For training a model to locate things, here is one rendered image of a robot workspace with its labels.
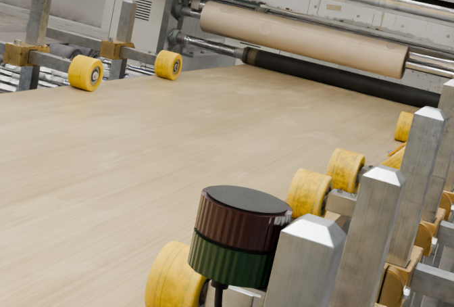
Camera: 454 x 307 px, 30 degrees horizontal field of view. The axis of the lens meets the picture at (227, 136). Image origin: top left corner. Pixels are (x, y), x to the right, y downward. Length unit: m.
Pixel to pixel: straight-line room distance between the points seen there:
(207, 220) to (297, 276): 0.07
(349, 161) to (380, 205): 0.81
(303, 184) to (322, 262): 0.81
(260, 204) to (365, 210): 0.24
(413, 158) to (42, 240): 0.46
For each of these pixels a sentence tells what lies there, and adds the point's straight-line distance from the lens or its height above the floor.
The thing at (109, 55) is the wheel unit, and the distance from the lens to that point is 2.56.
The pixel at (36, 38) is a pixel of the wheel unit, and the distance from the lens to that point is 2.20.
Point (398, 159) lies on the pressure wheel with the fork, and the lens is 1.80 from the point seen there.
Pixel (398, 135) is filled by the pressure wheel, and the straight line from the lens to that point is 2.31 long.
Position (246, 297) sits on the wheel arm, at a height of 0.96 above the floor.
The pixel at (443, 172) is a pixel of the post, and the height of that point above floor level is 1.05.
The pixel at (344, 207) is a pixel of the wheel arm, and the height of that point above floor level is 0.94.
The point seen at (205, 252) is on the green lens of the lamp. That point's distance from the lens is 0.53.
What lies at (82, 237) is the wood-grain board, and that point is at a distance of 1.11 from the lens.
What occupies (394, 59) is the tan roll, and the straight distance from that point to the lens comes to 3.10.
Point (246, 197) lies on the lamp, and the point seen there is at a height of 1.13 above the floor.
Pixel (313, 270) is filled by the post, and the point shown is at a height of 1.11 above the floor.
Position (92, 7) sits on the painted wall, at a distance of 10.87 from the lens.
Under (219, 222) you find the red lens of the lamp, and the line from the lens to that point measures 0.52.
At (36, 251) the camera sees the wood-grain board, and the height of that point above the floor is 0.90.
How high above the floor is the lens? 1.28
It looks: 12 degrees down
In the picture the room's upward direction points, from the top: 12 degrees clockwise
